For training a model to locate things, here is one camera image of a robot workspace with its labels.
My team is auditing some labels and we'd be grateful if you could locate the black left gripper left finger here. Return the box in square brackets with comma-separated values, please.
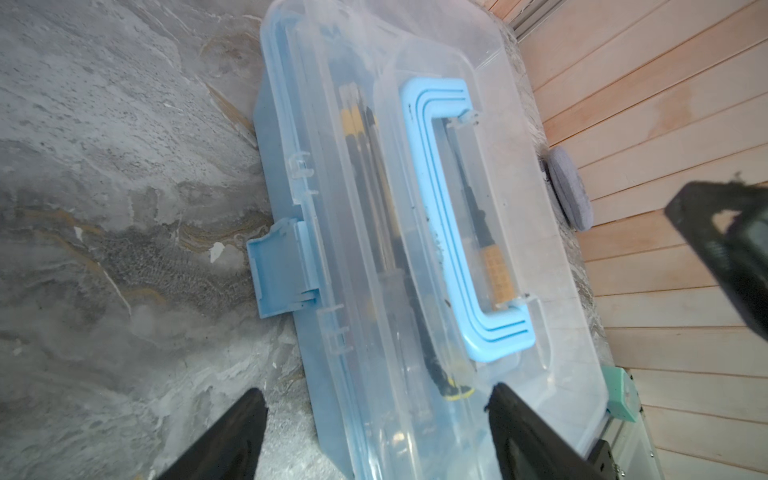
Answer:
[159, 388, 268, 480]

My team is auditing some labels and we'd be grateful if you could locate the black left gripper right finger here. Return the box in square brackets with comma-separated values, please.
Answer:
[485, 383, 602, 479]

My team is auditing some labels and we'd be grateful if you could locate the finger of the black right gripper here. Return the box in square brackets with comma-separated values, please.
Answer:
[664, 181, 767, 339]

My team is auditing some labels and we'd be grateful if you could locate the blue clear-lid tool box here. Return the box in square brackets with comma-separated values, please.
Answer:
[247, 1, 607, 479]

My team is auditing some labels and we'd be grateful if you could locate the yellow black utility knife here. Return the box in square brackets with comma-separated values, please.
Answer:
[339, 83, 398, 272]

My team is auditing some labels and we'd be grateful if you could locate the yellow black screwdriver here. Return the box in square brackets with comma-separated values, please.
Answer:
[397, 269, 475, 401]

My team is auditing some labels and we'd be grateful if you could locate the small clock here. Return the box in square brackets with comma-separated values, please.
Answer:
[601, 365, 641, 423]

